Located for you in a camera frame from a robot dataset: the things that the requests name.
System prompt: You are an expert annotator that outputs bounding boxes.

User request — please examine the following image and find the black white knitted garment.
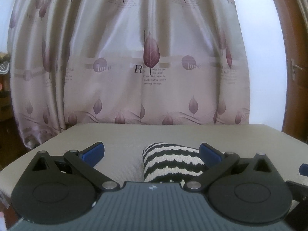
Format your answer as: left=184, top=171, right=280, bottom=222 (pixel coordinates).
left=142, top=142, right=208, bottom=187

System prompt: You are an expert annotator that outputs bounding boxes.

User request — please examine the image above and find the cluttered shelf at left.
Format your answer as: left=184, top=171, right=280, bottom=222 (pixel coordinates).
left=1, top=52, right=18, bottom=167

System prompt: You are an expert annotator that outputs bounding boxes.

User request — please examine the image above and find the pink leaf print curtain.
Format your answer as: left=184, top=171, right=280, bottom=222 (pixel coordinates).
left=8, top=0, right=250, bottom=149

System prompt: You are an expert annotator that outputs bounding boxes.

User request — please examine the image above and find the brown wooden door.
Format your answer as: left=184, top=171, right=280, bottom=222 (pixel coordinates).
left=273, top=0, right=307, bottom=143

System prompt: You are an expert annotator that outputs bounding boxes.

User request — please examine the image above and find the metal door handle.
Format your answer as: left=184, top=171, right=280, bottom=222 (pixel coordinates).
left=291, top=59, right=303, bottom=81

